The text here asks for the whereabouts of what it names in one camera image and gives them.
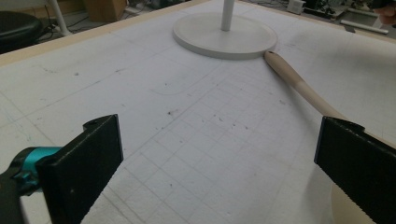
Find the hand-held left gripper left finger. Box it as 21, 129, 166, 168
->
35, 114, 124, 224

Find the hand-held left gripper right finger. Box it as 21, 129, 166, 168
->
313, 116, 396, 224

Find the wooden slotted spoon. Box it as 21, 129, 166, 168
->
263, 50, 396, 224

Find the white utensil rack stand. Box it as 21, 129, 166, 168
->
172, 0, 278, 61

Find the white foam mat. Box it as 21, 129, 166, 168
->
0, 0, 396, 224

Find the black round stool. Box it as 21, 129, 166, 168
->
0, 11, 45, 54

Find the plain brown box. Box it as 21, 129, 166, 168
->
83, 0, 129, 22

